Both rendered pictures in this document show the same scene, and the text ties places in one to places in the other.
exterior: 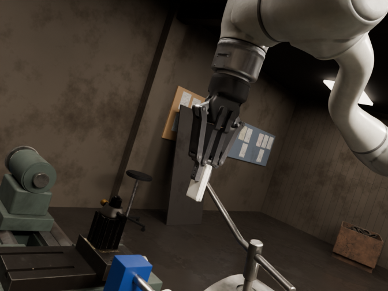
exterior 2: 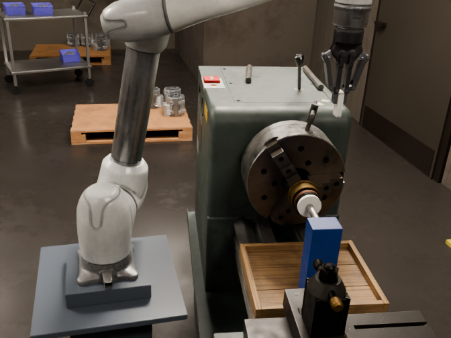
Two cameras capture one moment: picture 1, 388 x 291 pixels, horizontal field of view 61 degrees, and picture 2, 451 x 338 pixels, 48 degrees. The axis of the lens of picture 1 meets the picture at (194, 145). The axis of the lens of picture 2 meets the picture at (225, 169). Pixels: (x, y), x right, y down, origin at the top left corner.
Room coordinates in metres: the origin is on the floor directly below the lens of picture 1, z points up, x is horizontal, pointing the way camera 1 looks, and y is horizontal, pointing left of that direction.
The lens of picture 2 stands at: (1.87, 0.50, 1.80)
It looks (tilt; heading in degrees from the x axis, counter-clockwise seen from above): 26 degrees down; 215
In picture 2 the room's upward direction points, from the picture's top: 3 degrees clockwise
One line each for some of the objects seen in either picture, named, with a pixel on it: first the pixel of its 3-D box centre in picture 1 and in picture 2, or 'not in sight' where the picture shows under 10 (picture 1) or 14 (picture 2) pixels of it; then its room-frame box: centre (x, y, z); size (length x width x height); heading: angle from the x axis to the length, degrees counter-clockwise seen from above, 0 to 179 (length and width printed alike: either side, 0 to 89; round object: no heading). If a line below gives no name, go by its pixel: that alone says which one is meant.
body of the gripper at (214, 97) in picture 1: (224, 101); (346, 45); (0.62, -0.03, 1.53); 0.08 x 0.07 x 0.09; 133
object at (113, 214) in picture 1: (113, 210); (327, 284); (1.05, 0.18, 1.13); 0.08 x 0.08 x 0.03
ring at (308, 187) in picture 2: not in sight; (304, 196); (0.66, -0.08, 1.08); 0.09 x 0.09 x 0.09; 43
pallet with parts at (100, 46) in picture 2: not in sight; (72, 47); (-2.62, -5.39, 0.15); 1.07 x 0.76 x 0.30; 141
